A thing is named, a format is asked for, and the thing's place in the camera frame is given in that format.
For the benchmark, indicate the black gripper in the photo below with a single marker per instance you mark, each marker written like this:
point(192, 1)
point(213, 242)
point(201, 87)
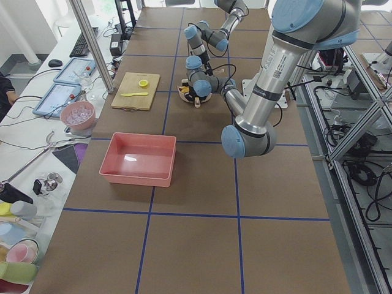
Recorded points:
point(205, 57)

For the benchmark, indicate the yellow toy corn cob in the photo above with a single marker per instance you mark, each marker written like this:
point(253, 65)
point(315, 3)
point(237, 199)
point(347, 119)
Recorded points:
point(184, 89)

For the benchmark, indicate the beige plastic dustpan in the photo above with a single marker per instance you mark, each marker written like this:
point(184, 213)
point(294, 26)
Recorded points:
point(193, 98)

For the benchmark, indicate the beige hand brush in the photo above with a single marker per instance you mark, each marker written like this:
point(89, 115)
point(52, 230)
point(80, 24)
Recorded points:
point(219, 71)

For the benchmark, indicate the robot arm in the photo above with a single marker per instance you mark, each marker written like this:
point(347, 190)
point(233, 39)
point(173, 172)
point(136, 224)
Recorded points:
point(298, 27)
point(200, 37)

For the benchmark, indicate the pink plastic bin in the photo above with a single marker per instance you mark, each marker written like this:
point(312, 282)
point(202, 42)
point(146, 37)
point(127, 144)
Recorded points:
point(139, 159)

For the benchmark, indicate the yellow lemon slices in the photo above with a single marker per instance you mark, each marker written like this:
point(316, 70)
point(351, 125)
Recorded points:
point(143, 83)

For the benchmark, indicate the yellow plastic knife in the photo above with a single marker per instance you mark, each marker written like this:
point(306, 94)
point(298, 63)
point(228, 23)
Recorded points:
point(134, 94)

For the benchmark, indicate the bamboo cutting board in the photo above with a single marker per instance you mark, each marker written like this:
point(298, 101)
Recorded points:
point(129, 84)

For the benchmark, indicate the black power adapter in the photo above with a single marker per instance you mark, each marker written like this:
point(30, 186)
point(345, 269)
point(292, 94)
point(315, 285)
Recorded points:
point(116, 45)

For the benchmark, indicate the black keyboard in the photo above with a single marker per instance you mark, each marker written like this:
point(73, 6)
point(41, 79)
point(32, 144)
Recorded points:
point(80, 49)

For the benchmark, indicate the upper teach pendant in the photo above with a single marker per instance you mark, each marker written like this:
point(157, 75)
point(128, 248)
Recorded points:
point(75, 67)

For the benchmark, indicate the teach pendant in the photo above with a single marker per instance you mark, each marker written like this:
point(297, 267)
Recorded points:
point(56, 99)
point(75, 67)

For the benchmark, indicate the pink bowl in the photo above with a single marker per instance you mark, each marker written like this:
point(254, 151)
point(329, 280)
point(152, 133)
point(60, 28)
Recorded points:
point(79, 115)

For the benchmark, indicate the kitchen scale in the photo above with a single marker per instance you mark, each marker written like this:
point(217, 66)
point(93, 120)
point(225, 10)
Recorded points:
point(79, 133)

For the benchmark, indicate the lower teach pendant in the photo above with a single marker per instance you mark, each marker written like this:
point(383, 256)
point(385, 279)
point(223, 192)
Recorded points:
point(56, 99)

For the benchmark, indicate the black computer mouse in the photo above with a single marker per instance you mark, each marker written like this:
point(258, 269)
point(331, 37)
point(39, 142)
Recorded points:
point(55, 63)

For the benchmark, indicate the grey control box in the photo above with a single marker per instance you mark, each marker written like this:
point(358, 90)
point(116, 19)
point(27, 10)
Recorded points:
point(356, 87)

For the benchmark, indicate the grey purple cloth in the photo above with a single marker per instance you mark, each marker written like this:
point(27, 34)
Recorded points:
point(71, 155)

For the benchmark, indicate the seated person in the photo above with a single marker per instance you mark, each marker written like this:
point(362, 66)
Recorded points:
point(8, 95)

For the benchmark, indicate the grey cup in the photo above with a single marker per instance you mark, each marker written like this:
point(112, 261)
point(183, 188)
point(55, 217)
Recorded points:
point(23, 210)

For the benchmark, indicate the light blue cup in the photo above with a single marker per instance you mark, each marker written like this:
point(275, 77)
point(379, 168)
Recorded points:
point(11, 233)

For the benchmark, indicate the pink cup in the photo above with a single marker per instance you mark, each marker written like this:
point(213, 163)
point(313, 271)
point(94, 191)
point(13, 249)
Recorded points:
point(26, 251)

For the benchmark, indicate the green cup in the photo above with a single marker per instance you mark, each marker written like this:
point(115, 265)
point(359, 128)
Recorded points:
point(18, 273)

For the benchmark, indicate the aluminium frame post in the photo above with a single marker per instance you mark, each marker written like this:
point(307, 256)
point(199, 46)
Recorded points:
point(86, 30)

